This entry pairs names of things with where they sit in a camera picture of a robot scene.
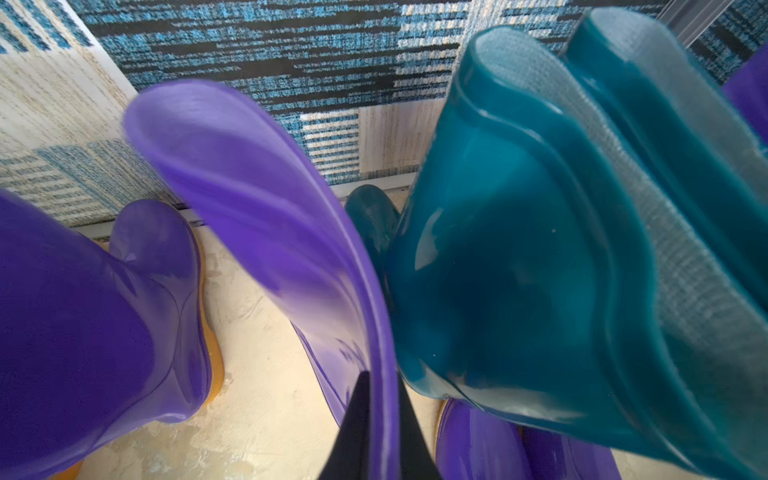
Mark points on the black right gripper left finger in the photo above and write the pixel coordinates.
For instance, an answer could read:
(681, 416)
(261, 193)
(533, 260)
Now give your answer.
(348, 459)

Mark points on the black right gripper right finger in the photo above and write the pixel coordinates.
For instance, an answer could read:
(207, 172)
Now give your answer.
(416, 463)

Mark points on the teal boot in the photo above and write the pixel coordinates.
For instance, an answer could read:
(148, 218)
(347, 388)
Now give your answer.
(539, 273)
(693, 143)

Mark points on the teal boot standing back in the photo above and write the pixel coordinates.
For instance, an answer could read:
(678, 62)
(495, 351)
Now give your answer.
(693, 143)

